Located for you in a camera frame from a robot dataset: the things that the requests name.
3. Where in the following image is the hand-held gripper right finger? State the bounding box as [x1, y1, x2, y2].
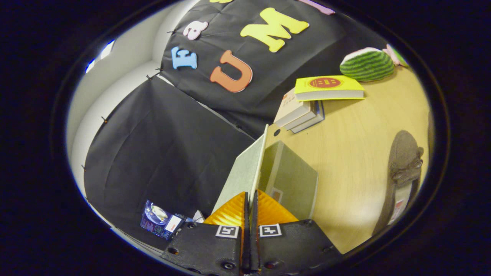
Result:
[251, 190, 343, 276]

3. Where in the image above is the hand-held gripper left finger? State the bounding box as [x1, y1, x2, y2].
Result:
[160, 191, 252, 276]

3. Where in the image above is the grey-green storage box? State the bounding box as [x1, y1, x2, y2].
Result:
[212, 123, 319, 221]

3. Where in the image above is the brown fleece shoe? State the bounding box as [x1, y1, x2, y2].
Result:
[371, 130, 425, 237]

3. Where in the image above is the blue printed package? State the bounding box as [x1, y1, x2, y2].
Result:
[140, 200, 185, 240]

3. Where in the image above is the white thin book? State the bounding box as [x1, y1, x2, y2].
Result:
[284, 102, 321, 131]

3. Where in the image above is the blue-edged book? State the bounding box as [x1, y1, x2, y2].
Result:
[290, 100, 326, 134]

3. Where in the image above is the beige paperback book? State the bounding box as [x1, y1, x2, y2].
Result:
[274, 88, 317, 128]

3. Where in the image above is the yellow book with red circle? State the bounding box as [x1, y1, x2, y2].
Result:
[294, 75, 366, 102]

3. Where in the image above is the watermelon slice plush toy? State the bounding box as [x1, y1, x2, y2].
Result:
[339, 47, 395, 82]

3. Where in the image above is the pink and green plush toy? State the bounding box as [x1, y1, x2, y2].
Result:
[383, 44, 409, 68]

